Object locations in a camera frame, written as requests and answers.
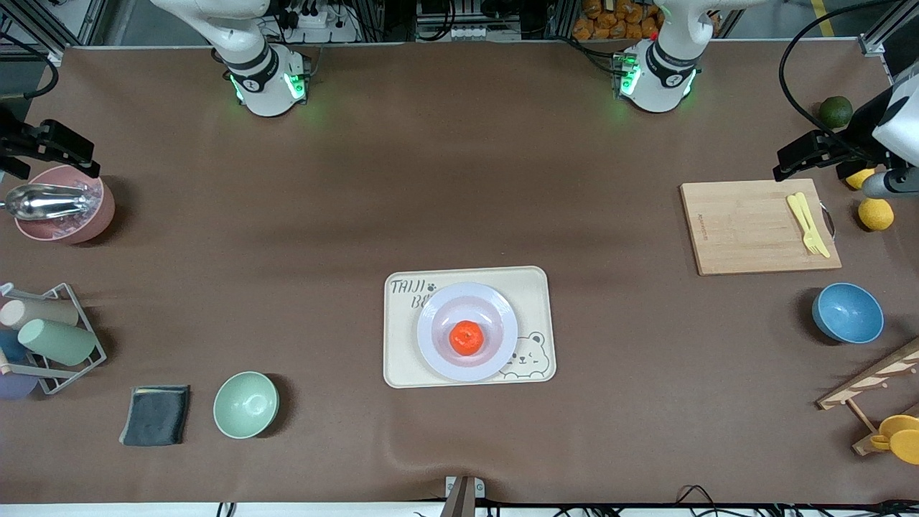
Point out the white power strip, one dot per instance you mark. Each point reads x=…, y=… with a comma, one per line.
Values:
x=323, y=29

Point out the blue cup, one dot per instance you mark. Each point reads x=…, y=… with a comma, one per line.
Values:
x=11, y=346

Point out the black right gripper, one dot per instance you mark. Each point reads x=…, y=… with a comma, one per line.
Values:
x=16, y=139

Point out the yellow plastic knife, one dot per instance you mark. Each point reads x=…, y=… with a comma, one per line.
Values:
x=792, y=205

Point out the green cup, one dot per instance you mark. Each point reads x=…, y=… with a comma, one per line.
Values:
x=57, y=342

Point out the yellow lemon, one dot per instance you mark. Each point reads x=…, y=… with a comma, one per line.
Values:
x=876, y=213
x=856, y=179

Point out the silver metal scoop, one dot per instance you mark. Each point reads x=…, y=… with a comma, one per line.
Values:
x=39, y=201

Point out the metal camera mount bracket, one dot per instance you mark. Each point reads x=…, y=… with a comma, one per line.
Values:
x=463, y=495

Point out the dark grey folded cloth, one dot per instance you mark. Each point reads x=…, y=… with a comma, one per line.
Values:
x=154, y=415

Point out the orange fruit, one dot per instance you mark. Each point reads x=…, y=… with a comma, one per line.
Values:
x=467, y=337

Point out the blue bowl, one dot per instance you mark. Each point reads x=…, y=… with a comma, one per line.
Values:
x=847, y=313

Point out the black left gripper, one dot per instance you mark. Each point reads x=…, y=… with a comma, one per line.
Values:
x=859, y=131

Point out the beige cup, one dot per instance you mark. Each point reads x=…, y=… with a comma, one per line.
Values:
x=39, y=313

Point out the clear ice cubes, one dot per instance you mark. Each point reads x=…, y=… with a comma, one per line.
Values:
x=90, y=197

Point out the green bowl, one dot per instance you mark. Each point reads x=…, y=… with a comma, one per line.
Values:
x=245, y=405

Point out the wooden cutting board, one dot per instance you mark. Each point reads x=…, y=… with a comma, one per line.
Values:
x=739, y=230

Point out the cream bear print tray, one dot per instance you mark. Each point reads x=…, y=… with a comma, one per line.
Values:
x=535, y=287

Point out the lavender round plate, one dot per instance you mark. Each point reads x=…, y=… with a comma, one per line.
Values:
x=495, y=352

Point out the wooden peg rack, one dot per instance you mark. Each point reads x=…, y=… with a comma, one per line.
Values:
x=872, y=377

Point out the pink bowl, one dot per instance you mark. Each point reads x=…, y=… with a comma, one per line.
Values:
x=64, y=231

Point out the purple cup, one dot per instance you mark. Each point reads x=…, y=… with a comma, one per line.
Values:
x=16, y=386

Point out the yellow mug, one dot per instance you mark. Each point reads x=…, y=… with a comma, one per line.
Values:
x=903, y=441

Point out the bag of orange toys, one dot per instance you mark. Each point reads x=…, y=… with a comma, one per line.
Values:
x=610, y=21

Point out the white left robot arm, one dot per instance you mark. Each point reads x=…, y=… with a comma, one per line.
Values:
x=657, y=86

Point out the dark green lime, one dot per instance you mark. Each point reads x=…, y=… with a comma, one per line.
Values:
x=836, y=111

